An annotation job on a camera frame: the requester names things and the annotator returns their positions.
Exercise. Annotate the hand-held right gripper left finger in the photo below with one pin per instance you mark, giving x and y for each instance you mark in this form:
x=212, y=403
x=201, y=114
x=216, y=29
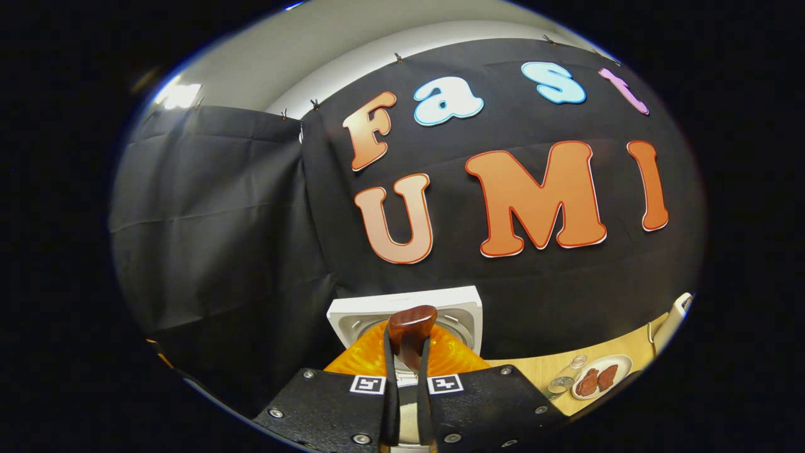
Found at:
x=339, y=409

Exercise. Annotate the red meat slice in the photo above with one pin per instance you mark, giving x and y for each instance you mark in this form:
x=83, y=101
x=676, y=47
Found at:
x=607, y=376
x=588, y=383

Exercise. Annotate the white round plate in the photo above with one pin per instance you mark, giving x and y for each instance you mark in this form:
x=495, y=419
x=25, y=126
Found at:
x=622, y=365

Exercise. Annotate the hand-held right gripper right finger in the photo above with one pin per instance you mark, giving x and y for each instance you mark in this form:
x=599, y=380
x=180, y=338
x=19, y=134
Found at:
x=484, y=409

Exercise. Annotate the black backdrop cloth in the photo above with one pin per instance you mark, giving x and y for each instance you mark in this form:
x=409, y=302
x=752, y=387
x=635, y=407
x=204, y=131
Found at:
x=220, y=239

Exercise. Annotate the white toaster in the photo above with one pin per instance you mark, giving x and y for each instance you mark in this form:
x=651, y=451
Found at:
x=673, y=321

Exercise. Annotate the white ceiling light panel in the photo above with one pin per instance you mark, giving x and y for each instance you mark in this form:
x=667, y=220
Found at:
x=179, y=95

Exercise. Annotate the clear plastic water bottle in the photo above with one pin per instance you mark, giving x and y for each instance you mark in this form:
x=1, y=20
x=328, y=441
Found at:
x=560, y=382

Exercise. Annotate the white rice cooker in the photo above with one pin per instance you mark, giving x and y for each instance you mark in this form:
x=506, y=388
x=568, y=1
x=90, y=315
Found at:
x=465, y=309

